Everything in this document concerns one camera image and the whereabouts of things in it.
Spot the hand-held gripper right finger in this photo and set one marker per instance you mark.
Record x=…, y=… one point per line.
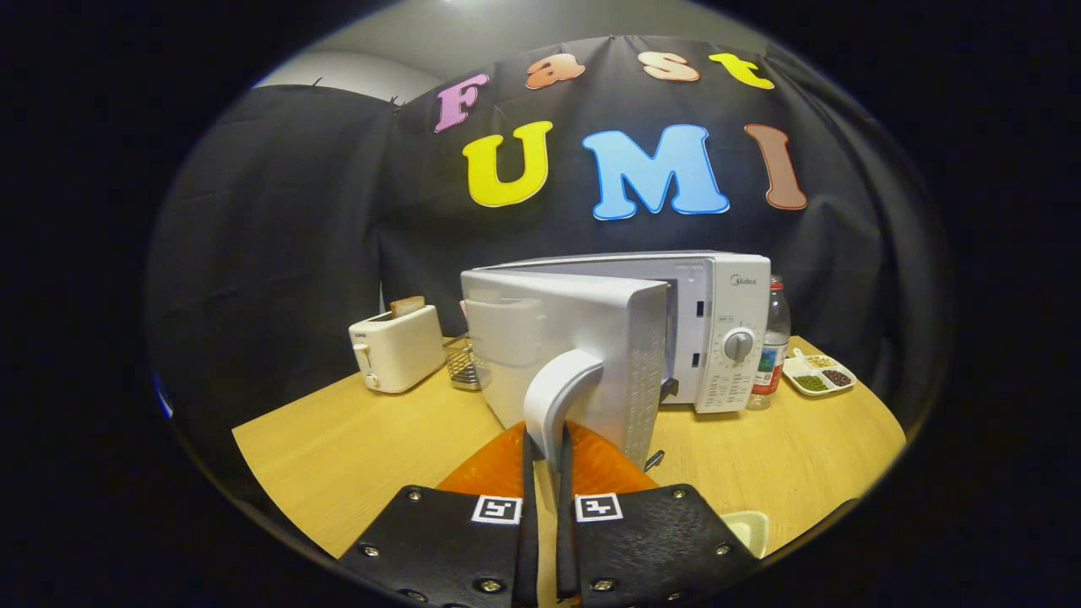
x=564, y=549

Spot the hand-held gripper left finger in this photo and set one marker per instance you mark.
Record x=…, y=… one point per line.
x=529, y=549

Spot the white microwave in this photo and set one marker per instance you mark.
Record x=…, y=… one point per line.
x=574, y=338

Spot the pale square plate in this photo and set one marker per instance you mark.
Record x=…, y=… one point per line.
x=750, y=532

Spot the white toaster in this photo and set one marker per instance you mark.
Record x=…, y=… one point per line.
x=397, y=350

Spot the pink striped straw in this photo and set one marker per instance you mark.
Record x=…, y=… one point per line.
x=463, y=309

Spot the brown toast slice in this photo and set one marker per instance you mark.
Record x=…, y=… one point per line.
x=408, y=306

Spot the clear plastic water bottle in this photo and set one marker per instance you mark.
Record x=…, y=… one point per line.
x=770, y=355

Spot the white divided dish with beans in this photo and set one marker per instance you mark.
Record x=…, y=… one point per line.
x=817, y=371

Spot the black backdrop cloth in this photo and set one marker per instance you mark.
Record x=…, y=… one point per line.
x=296, y=211

